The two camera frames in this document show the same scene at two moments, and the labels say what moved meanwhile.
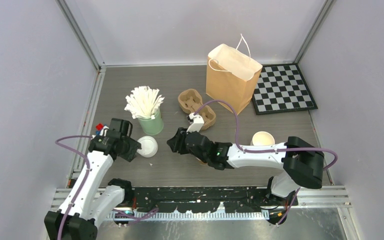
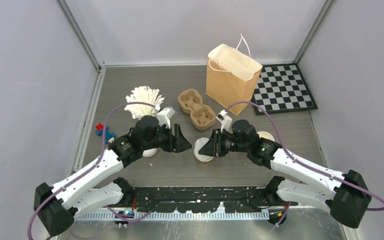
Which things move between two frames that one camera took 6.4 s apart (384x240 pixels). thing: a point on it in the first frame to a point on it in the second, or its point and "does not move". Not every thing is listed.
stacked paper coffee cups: x=262 y=138 does not move
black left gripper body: x=130 y=147 to x=163 y=138
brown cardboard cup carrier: x=190 y=100 does not move
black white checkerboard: x=281 y=88 does not move
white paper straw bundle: x=143 y=102 does not move
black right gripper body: x=181 y=147 to x=227 y=142
